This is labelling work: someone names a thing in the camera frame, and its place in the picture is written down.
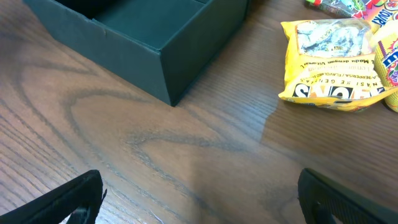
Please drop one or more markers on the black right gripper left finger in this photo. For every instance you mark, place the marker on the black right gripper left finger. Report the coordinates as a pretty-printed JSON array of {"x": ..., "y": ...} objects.
[{"x": 78, "y": 200}]

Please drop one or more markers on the yellow pistachio snack bag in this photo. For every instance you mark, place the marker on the yellow pistachio snack bag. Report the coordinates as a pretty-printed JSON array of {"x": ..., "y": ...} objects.
[{"x": 329, "y": 63}]

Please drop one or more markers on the yellow Mentos candy bottle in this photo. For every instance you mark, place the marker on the yellow Mentos candy bottle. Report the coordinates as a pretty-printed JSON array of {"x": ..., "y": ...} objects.
[{"x": 384, "y": 42}]

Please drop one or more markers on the dark green gift box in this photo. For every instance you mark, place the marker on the dark green gift box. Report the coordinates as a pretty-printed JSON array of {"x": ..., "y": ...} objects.
[{"x": 160, "y": 46}]

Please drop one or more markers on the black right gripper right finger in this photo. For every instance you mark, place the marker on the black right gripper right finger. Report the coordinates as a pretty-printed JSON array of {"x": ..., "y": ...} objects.
[{"x": 323, "y": 200}]

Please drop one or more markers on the colourful Haribo gummy bag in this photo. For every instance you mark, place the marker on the colourful Haribo gummy bag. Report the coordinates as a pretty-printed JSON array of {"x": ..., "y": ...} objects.
[{"x": 376, "y": 12}]

